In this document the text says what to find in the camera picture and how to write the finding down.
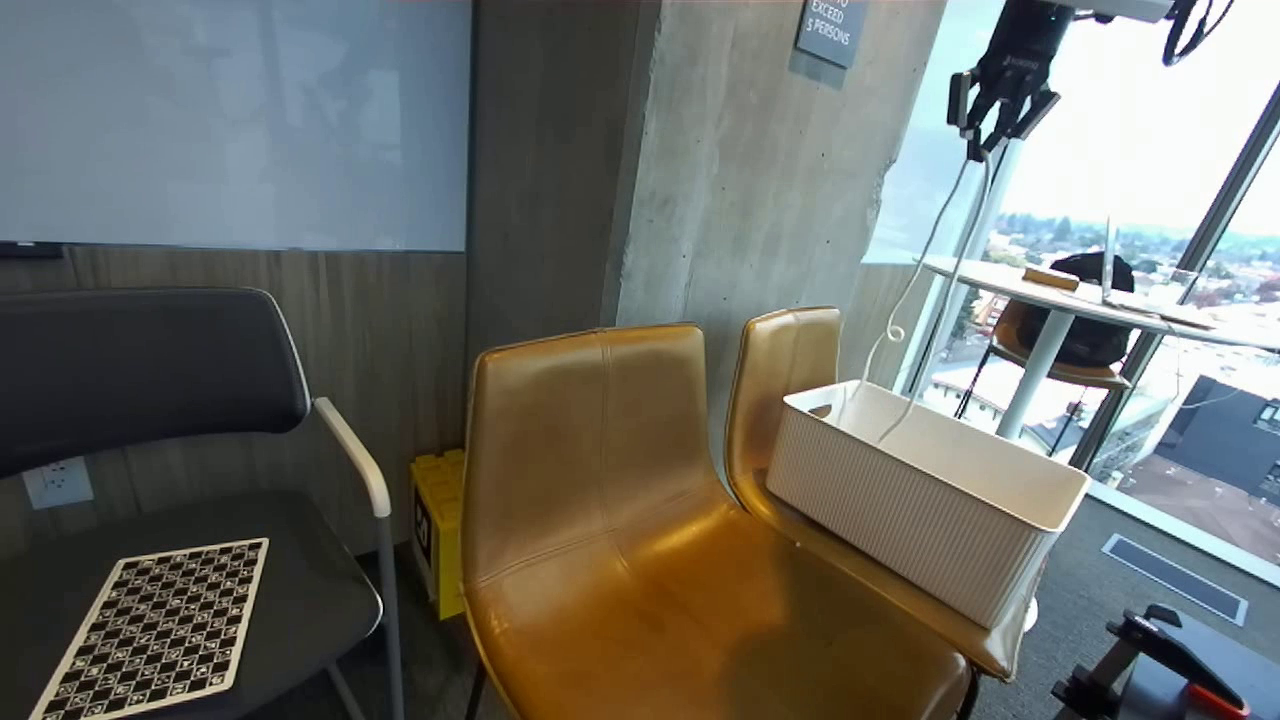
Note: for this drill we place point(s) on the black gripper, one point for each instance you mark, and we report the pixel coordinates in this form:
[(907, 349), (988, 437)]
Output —
[(1027, 37)]

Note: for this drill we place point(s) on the white laundry basket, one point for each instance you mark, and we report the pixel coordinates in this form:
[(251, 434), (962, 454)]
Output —
[(921, 526)]

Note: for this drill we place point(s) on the small brown box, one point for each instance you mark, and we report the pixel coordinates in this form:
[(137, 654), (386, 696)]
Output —
[(1051, 277)]

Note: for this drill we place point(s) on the grey occupancy sign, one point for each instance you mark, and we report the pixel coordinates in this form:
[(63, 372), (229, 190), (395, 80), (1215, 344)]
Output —
[(830, 27)]

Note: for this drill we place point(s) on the dark window mullion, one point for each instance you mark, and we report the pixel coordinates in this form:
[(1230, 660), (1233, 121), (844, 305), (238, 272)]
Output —
[(1200, 225)]

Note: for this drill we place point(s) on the black wooden chair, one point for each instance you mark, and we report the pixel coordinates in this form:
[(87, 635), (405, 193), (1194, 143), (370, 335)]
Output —
[(1095, 340)]

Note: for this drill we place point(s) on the white table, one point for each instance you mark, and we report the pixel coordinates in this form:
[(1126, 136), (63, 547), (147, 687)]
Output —
[(1041, 372)]

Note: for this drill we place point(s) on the mustard leather chair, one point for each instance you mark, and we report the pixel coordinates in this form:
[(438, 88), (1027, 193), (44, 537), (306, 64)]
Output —
[(787, 362), (600, 507)]

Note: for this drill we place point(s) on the floor vent grille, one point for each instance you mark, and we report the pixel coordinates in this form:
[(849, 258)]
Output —
[(1175, 577)]

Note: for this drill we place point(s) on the yellow box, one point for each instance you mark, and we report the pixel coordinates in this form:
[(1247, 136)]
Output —
[(438, 535)]

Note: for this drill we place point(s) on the whiteboard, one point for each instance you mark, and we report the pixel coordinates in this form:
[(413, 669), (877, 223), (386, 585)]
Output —
[(227, 121)]

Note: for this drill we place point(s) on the black whiteboard marker tray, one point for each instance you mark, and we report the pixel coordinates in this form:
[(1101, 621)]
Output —
[(25, 249)]

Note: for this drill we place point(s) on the black white checkerboard sheet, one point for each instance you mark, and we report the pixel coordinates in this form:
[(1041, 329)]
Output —
[(162, 624)]

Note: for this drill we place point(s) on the white wall outlet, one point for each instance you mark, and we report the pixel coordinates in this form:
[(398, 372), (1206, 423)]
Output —
[(57, 485)]

